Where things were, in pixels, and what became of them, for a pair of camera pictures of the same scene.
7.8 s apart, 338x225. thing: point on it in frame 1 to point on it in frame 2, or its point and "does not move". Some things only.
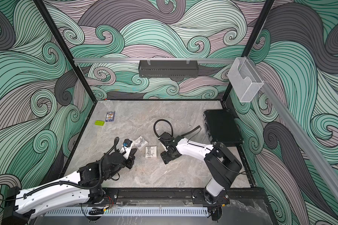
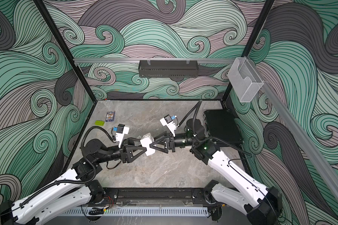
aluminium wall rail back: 154,60 does not move
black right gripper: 165,158 to 170,143
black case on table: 222,127 does not move
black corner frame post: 65,50 does not move
